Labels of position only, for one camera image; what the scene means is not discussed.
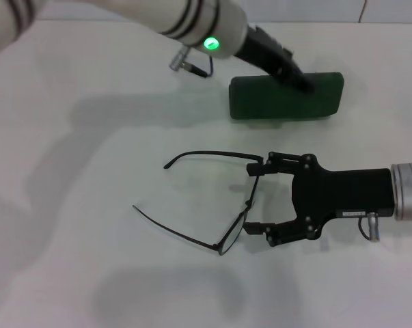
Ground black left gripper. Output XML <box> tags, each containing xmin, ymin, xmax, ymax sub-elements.
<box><xmin>234</xmin><ymin>24</ymin><xmax>316</xmax><ymax>95</ymax></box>

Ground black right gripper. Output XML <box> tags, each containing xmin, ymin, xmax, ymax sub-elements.
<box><xmin>243</xmin><ymin>152</ymin><xmax>396</xmax><ymax>247</ymax></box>

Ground black thin-frame glasses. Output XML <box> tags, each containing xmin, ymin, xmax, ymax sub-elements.
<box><xmin>132</xmin><ymin>150</ymin><xmax>265</xmax><ymax>256</ymax></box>

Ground green glasses case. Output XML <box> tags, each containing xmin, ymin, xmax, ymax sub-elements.
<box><xmin>228</xmin><ymin>71</ymin><xmax>345</xmax><ymax>129</ymax></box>

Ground black left arm cable with plug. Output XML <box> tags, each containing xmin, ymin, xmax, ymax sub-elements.
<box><xmin>171</xmin><ymin>47</ymin><xmax>215</xmax><ymax>79</ymax></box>

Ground black arm cable with plug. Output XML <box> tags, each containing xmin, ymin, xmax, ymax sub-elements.
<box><xmin>358</xmin><ymin>211</ymin><xmax>381</xmax><ymax>243</ymax></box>
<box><xmin>171</xmin><ymin>47</ymin><xmax>215</xmax><ymax>79</ymax></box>

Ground black right arm cable with plug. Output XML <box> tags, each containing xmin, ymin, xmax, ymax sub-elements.
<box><xmin>358</xmin><ymin>211</ymin><xmax>381</xmax><ymax>243</ymax></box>

